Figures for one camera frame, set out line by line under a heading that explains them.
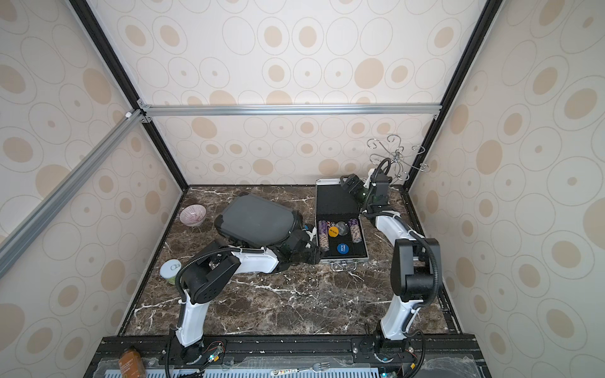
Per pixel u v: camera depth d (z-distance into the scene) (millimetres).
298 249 761
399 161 873
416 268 494
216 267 522
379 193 715
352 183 832
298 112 879
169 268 855
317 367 701
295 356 729
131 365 684
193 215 1054
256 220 968
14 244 512
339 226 1023
